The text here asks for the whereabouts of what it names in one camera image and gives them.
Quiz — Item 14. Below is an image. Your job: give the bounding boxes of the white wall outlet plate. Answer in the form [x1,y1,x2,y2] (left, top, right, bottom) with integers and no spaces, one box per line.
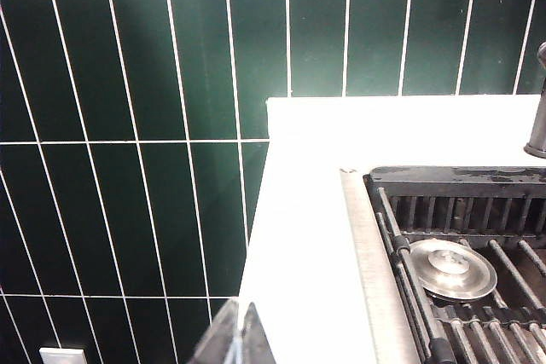
[38,349,86,364]

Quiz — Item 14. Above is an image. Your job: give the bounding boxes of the black undermount kitchen sink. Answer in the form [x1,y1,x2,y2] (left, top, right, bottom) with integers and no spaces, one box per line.
[340,165,546,364]

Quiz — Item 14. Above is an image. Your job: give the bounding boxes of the dark metal kitchen faucet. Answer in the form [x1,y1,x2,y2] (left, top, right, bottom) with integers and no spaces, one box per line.
[523,42,546,159]

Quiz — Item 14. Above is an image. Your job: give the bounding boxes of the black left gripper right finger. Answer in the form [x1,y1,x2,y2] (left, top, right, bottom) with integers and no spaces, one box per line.
[238,302,278,364]

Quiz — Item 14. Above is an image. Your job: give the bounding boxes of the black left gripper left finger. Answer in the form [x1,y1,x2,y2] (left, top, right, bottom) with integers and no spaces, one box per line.
[187,299,245,364]

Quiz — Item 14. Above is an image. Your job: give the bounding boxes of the black roll-up drying rack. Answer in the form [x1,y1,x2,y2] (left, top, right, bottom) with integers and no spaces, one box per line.
[375,187,546,364]

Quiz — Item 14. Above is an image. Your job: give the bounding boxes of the round steel strainer lid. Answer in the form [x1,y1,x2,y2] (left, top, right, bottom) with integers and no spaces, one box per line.
[408,239,498,302]

